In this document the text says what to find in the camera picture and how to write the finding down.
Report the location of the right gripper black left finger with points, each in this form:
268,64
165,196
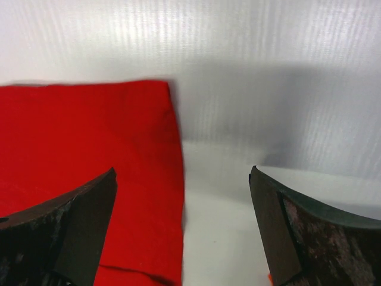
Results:
60,241

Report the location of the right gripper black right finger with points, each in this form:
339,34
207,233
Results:
307,242

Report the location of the red t shirt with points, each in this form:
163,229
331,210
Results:
56,138

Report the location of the orange folded t shirt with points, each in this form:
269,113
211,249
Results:
270,279

